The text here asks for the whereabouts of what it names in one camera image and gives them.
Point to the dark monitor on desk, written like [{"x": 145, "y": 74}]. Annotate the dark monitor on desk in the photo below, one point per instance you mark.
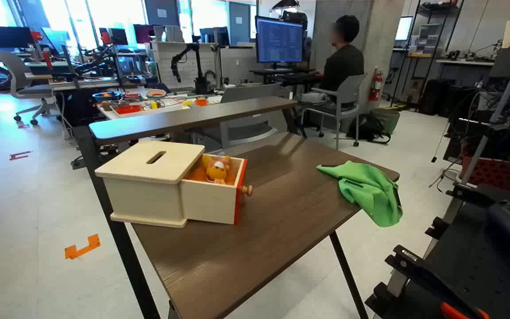
[{"x": 9, "y": 35}]

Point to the red perforated crate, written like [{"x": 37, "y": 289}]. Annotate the red perforated crate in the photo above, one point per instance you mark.
[{"x": 491, "y": 172}]

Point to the grey wheeled office chair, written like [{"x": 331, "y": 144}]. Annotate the grey wheeled office chair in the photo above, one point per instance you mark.
[{"x": 27, "y": 89}]

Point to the green bag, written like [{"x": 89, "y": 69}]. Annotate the green bag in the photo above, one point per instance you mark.
[{"x": 388, "y": 119}]

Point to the white table with colourful toys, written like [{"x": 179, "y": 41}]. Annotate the white table with colourful toys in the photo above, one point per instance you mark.
[{"x": 142, "y": 105}]

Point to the red fire extinguisher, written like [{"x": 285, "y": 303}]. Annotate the red fire extinguisher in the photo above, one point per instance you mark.
[{"x": 376, "y": 87}]

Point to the seated person in dark shirt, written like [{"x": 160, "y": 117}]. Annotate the seated person in dark shirt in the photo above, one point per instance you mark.
[{"x": 342, "y": 62}]

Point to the black equipment cart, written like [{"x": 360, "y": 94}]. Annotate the black equipment cart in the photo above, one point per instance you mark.
[{"x": 485, "y": 253}]

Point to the black metal shelf rack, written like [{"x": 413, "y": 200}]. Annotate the black metal shelf rack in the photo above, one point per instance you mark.
[{"x": 425, "y": 41}]

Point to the black table frame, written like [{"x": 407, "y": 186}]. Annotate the black table frame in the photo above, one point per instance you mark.
[{"x": 124, "y": 241}]

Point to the large computer monitor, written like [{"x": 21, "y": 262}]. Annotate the large computer monitor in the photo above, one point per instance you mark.
[{"x": 278, "y": 39}]

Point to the black background robot arm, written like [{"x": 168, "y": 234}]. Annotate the black background robot arm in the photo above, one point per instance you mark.
[{"x": 197, "y": 64}]

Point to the cream wooden box with slot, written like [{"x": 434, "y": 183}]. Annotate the cream wooden box with slot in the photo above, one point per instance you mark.
[{"x": 149, "y": 188}]

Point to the grey metal pole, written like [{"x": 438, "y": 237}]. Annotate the grey metal pole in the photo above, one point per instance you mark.
[{"x": 500, "y": 97}]

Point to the grey long desk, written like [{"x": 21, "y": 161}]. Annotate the grey long desk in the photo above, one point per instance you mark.
[{"x": 184, "y": 117}]

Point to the wooden drawer with orange front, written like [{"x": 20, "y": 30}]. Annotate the wooden drawer with orange front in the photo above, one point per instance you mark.
[{"x": 211, "y": 200}]

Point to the green cloth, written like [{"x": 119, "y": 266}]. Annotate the green cloth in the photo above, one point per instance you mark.
[{"x": 367, "y": 188}]

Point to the black backpack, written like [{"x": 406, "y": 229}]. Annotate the black backpack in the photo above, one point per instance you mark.
[{"x": 368, "y": 126}]

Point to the orange plush toy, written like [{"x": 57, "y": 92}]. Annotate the orange plush toy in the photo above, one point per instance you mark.
[{"x": 218, "y": 170}]

